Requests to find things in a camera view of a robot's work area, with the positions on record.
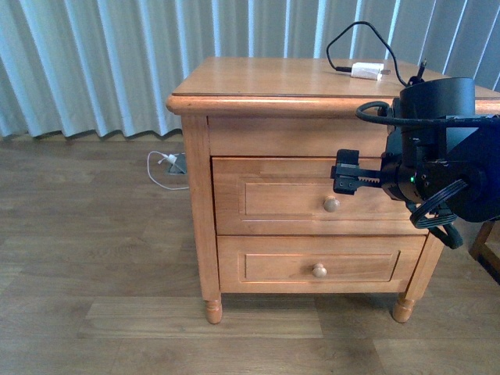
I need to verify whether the black usb cable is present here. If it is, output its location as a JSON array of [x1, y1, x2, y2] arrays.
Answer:
[[325, 20, 427, 88]]

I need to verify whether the light grey curtain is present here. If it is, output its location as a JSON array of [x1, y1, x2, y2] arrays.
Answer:
[[1, 1, 499, 138]]

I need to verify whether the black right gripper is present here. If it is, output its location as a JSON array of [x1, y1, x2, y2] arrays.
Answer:
[[330, 148, 487, 205]]

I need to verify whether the metal floor outlet box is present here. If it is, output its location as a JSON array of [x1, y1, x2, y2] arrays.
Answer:
[[167, 153, 187, 175]]

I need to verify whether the wooden drawer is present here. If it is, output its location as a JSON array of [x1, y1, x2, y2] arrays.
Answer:
[[218, 236, 425, 293], [212, 157, 426, 236]]

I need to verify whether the wooden chair leg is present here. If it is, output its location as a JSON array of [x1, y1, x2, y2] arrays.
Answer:
[[470, 221, 499, 283]]

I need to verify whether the white usb charger plug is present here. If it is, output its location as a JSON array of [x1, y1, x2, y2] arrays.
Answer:
[[350, 62, 391, 81]]

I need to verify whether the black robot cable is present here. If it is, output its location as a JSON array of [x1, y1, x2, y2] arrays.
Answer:
[[355, 100, 500, 250]]

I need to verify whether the white floor cable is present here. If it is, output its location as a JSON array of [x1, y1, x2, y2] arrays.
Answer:
[[147, 151, 189, 191]]

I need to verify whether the wooden nightstand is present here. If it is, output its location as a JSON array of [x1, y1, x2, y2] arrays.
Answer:
[[166, 58, 499, 323]]

